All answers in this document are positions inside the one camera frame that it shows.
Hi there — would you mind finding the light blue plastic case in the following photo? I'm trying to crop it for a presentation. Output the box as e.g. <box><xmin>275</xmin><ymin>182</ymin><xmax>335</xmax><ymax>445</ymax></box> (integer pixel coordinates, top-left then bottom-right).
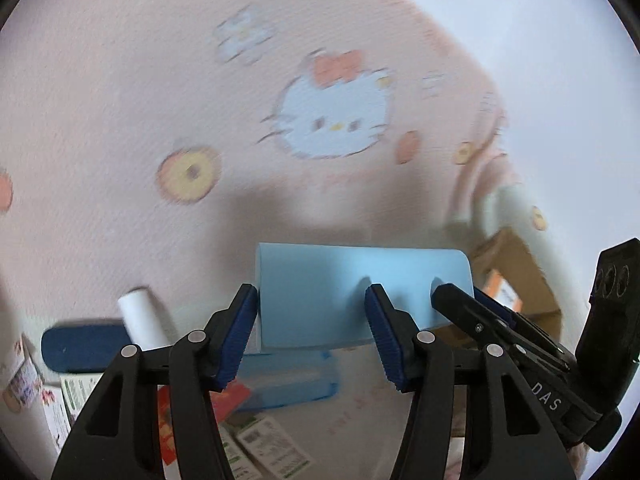
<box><xmin>239</xmin><ymin>349</ymin><xmax>339</xmax><ymax>409</ymax></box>

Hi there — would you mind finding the brown cardboard box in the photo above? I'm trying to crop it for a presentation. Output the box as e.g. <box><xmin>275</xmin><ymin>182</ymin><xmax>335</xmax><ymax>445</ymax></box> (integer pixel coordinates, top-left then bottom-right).
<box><xmin>440</xmin><ymin>227</ymin><xmax>564</xmax><ymax>352</ymax></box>

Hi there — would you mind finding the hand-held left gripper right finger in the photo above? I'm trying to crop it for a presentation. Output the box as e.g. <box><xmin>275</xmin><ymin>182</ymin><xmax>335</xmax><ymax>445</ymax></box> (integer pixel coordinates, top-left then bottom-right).
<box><xmin>364</xmin><ymin>283</ymin><xmax>576</xmax><ymax>480</ymax></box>

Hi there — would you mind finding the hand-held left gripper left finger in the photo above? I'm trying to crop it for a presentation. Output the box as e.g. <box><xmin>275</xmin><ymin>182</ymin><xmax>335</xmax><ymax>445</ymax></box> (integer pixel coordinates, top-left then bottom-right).
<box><xmin>50</xmin><ymin>282</ymin><xmax>259</xmax><ymax>480</ymax></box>

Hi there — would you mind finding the pink cat-printed blanket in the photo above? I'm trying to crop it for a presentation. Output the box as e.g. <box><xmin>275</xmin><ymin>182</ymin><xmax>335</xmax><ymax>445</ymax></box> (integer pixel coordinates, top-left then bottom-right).
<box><xmin>0</xmin><ymin>0</ymin><xmax>551</xmax><ymax>480</ymax></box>

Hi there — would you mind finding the small orange white box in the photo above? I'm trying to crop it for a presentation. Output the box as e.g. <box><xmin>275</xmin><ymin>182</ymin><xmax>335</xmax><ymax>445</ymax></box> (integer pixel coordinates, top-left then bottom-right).
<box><xmin>484</xmin><ymin>269</ymin><xmax>524</xmax><ymax>322</ymax></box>

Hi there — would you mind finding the white paper roll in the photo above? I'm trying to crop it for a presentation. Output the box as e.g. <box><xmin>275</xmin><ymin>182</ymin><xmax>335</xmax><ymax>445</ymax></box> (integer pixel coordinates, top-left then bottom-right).
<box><xmin>117</xmin><ymin>287</ymin><xmax>171</xmax><ymax>351</ymax></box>

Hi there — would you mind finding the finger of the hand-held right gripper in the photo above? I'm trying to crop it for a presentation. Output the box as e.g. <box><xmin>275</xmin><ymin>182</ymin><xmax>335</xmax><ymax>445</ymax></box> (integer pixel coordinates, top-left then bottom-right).
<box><xmin>431</xmin><ymin>282</ymin><xmax>572</xmax><ymax>382</ymax></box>
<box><xmin>472</xmin><ymin>286</ymin><xmax>571</xmax><ymax>358</ymax></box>

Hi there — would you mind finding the white box with green label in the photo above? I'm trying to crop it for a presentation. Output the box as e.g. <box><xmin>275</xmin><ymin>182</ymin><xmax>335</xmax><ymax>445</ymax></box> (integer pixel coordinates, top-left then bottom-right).
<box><xmin>42</xmin><ymin>374</ymin><xmax>101</xmax><ymax>456</ymax></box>
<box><xmin>234</xmin><ymin>414</ymin><xmax>312</xmax><ymax>480</ymax></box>

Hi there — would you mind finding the colourful printed card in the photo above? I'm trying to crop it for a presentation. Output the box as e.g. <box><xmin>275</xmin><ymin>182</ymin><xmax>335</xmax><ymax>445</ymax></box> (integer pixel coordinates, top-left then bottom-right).
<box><xmin>2</xmin><ymin>334</ymin><xmax>45</xmax><ymax>415</ymax></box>

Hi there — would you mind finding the dark blue case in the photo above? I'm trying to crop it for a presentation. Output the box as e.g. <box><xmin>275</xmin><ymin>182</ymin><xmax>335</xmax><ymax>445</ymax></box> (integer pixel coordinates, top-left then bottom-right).
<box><xmin>41</xmin><ymin>322</ymin><xmax>133</xmax><ymax>375</ymax></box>

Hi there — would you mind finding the red packet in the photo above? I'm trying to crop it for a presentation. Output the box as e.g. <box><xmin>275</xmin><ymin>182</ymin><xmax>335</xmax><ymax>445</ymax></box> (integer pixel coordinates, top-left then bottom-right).
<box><xmin>157</xmin><ymin>382</ymin><xmax>251</xmax><ymax>466</ymax></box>

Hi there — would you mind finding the light blue foam block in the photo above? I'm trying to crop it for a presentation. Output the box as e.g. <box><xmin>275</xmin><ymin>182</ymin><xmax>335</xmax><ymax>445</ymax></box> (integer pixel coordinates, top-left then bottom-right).
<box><xmin>255</xmin><ymin>242</ymin><xmax>475</xmax><ymax>351</ymax></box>

